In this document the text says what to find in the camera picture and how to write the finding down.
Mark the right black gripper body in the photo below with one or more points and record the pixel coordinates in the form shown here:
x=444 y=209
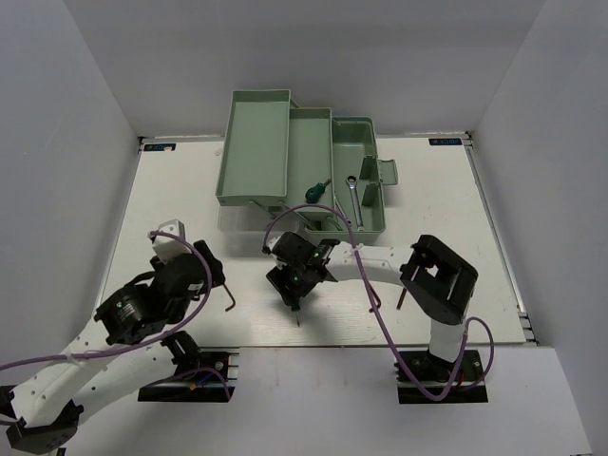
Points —
x=296 y=270

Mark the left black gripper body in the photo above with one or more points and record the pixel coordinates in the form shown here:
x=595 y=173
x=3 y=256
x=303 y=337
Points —
x=217 y=275

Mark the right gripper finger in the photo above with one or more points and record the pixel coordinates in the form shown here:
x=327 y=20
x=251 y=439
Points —
x=303 y=286
x=282 y=281

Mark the green stubby screwdriver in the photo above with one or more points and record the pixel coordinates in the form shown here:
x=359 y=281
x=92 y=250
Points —
x=295 y=313
x=314 y=194

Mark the green toolbox with clear lid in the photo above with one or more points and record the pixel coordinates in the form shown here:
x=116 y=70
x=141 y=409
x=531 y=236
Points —
x=275 y=150

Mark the large silver ratchet wrench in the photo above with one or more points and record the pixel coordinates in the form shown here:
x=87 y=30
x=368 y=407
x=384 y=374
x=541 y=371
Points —
x=352 y=182

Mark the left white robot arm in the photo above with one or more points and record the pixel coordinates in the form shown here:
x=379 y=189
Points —
x=134 y=340

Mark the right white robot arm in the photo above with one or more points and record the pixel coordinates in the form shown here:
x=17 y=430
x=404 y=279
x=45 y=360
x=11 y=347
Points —
x=439 y=280

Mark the left brown hex key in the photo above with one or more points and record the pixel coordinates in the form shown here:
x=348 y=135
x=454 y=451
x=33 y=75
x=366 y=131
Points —
x=233 y=301

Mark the brown hex key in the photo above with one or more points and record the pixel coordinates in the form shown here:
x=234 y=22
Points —
x=401 y=299
x=233 y=301
x=376 y=298

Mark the middle brown hex key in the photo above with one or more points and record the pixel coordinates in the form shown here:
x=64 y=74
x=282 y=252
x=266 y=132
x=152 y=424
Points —
x=376 y=298

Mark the right brown hex key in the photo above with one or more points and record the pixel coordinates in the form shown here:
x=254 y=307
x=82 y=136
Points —
x=401 y=299

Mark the left blue table label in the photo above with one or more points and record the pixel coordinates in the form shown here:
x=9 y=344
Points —
x=159 y=147

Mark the blue table label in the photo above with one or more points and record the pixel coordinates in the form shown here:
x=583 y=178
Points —
x=159 y=147
x=445 y=141

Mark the right blue table label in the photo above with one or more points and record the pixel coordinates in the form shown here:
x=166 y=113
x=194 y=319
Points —
x=445 y=141

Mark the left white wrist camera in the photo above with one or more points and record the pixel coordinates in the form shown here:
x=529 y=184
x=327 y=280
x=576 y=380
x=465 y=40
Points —
x=167 y=248

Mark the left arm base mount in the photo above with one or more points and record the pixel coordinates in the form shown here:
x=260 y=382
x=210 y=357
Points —
x=197 y=374

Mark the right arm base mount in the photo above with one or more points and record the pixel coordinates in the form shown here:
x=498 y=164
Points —
x=468 y=386

